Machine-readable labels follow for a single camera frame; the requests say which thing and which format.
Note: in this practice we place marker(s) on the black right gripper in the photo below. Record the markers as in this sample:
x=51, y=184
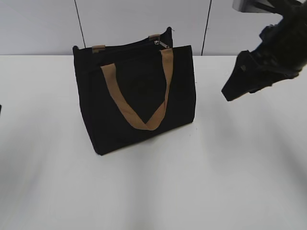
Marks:
x=281, y=56

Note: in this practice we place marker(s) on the silver metal zipper pull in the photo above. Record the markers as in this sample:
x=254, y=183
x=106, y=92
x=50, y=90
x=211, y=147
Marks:
x=159, y=43

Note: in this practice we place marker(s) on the black tote bag tan handles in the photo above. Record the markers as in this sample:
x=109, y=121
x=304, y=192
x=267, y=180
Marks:
x=134, y=92

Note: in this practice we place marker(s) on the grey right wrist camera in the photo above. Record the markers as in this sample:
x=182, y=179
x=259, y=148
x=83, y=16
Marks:
x=254, y=6

